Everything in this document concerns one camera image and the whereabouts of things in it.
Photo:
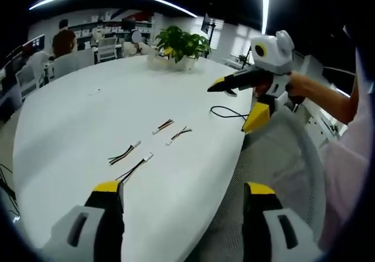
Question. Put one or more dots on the green potted plant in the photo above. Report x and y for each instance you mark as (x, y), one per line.
(181, 43)

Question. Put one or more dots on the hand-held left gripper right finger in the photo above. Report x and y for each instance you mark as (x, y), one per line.
(260, 215)

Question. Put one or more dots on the white storage shelving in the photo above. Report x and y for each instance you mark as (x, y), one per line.
(111, 21)

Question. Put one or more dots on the clear glass plant bowl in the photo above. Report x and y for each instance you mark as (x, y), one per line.
(159, 62)

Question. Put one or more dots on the dark computer monitor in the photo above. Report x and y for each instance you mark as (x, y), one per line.
(37, 42)

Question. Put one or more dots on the person's right hand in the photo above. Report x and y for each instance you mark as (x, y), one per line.
(299, 83)

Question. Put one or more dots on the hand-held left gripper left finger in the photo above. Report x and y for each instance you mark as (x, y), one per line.
(99, 215)

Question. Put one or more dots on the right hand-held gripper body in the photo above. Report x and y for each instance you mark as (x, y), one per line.
(275, 54)

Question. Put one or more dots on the white mesh office chair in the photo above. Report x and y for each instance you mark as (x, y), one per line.
(278, 162)

